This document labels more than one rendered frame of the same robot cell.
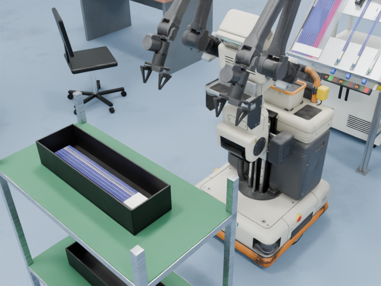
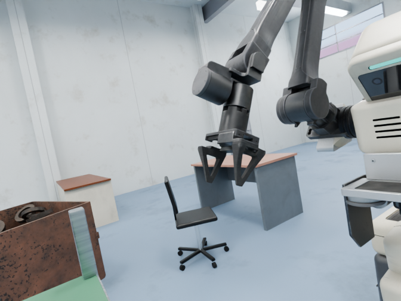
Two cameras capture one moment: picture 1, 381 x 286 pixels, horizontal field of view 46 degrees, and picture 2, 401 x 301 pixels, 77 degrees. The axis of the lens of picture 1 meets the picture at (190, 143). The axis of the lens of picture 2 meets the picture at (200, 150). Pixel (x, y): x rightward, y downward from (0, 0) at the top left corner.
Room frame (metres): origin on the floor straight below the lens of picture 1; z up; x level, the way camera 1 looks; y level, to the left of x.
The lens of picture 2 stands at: (1.29, 0.07, 1.21)
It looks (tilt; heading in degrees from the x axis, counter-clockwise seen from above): 4 degrees down; 15
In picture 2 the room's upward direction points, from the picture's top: 10 degrees counter-clockwise
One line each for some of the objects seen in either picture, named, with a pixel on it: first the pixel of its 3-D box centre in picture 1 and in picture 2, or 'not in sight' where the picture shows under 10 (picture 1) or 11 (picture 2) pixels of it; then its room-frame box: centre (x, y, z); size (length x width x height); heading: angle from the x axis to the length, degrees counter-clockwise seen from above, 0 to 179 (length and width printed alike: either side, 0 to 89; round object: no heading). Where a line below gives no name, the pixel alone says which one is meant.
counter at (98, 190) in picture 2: not in sight; (83, 197); (5.45, 3.70, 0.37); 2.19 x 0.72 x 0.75; 47
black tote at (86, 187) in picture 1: (100, 173); not in sight; (1.29, 0.33, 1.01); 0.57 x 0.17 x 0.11; 46
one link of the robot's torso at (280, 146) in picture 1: (256, 146); not in sight; (1.90, -0.34, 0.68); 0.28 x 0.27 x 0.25; 46
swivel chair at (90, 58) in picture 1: (89, 59); (194, 216); (3.59, 0.85, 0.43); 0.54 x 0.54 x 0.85
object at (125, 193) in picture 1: (101, 179); not in sight; (1.29, 0.33, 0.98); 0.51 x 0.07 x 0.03; 46
